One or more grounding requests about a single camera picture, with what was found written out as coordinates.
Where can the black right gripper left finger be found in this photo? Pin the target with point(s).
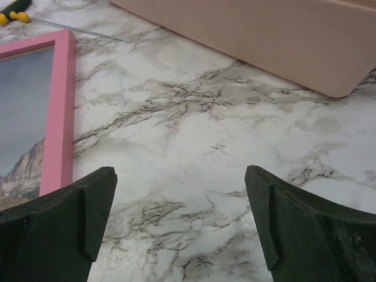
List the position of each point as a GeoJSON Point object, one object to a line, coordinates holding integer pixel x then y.
{"type": "Point", "coordinates": [57, 237]}

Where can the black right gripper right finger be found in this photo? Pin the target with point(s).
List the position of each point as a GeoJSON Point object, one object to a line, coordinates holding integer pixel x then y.
{"type": "Point", "coordinates": [305, 237]}

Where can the pink wooden picture frame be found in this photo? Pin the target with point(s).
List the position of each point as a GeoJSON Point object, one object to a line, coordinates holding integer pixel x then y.
{"type": "Point", "coordinates": [57, 165]}

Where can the landscape photo print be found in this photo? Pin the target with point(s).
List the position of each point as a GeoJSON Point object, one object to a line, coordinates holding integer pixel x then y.
{"type": "Point", "coordinates": [23, 123]}

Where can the pink translucent plastic box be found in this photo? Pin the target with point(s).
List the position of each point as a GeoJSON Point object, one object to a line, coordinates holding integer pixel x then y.
{"type": "Point", "coordinates": [326, 46]}

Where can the yellow black T-handle hex key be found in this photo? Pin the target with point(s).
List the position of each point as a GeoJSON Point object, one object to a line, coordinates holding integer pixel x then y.
{"type": "Point", "coordinates": [17, 11]}

